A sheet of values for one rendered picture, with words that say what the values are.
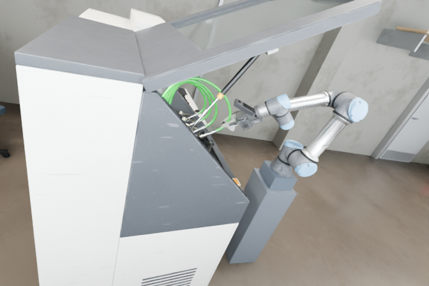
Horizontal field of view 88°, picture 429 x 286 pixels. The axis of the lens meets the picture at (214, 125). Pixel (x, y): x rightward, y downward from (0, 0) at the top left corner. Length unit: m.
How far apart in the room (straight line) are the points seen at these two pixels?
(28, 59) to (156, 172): 0.49
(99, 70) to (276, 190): 1.30
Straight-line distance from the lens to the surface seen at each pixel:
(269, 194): 1.56
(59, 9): 3.21
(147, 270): 1.36
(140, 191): 0.90
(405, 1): 4.64
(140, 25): 1.33
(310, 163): 1.40
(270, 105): 1.10
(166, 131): 0.74
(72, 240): 1.08
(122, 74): 0.65
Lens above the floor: 1.70
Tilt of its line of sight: 26 degrees down
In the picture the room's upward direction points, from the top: 18 degrees clockwise
